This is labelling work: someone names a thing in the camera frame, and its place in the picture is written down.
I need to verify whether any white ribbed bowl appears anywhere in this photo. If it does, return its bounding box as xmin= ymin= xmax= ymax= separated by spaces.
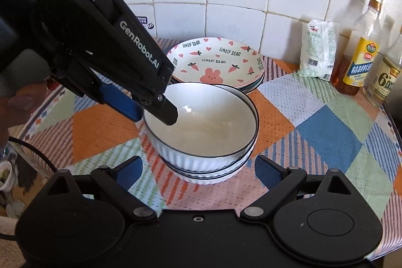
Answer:
xmin=171 ymin=161 xmax=252 ymax=186
xmin=143 ymin=82 xmax=260 ymax=168
xmin=162 ymin=83 xmax=261 ymax=177

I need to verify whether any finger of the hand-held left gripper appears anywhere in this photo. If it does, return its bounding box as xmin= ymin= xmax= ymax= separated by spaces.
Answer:
xmin=138 ymin=92 xmax=179 ymax=126
xmin=89 ymin=81 xmax=144 ymax=122

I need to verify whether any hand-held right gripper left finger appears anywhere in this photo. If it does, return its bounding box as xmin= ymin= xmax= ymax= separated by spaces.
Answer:
xmin=41 ymin=156 xmax=158 ymax=224

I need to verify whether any black cable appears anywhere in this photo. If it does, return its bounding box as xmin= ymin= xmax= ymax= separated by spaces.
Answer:
xmin=8 ymin=136 xmax=63 ymax=173

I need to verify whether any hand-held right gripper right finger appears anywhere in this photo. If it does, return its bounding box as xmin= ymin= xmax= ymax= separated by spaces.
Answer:
xmin=240 ymin=155 xmax=355 ymax=223

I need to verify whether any clear vinegar bottle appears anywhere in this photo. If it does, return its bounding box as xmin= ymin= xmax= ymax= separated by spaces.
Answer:
xmin=363 ymin=25 xmax=402 ymax=108

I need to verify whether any wall sticker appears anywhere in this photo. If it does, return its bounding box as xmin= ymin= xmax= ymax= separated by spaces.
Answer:
xmin=136 ymin=15 xmax=155 ymax=30

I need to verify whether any person's left hand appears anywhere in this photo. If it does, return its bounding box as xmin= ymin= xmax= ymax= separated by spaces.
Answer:
xmin=0 ymin=80 xmax=47 ymax=149

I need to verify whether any yellow label oil bottle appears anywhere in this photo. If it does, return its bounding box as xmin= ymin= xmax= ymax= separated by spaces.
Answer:
xmin=331 ymin=0 xmax=383 ymax=96

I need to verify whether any small white cup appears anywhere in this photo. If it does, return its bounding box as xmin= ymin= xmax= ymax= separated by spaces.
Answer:
xmin=0 ymin=159 xmax=16 ymax=193

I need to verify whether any colourful patchwork tablecloth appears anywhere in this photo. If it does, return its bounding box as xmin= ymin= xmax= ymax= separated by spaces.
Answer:
xmin=6 ymin=37 xmax=402 ymax=225

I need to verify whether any white rabbit carrot plate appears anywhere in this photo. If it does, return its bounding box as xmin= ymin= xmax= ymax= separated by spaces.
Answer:
xmin=165 ymin=36 xmax=264 ymax=87

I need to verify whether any teal fried egg plate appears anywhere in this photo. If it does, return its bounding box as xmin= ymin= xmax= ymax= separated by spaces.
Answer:
xmin=171 ymin=69 xmax=265 ymax=91

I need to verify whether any white salt bag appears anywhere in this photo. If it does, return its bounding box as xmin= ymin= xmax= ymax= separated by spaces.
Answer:
xmin=298 ymin=19 xmax=341 ymax=82

